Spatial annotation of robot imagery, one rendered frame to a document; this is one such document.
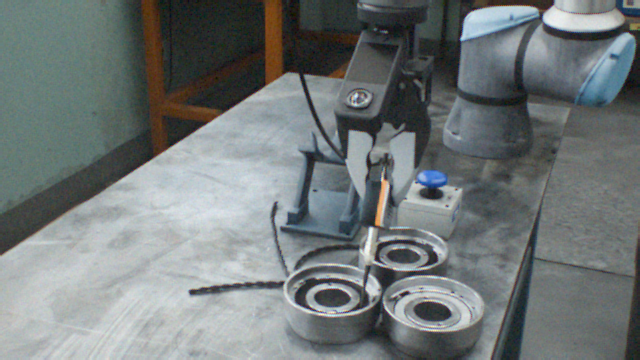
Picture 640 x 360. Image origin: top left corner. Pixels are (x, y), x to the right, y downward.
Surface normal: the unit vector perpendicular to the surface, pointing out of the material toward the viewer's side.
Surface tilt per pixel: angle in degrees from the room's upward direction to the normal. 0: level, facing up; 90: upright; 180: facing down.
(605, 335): 0
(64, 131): 90
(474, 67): 90
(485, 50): 87
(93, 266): 0
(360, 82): 31
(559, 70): 95
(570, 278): 0
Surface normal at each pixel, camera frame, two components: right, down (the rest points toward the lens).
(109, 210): 0.01, -0.91
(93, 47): 0.93, 0.16
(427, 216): -0.37, 0.37
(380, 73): -0.16, -0.58
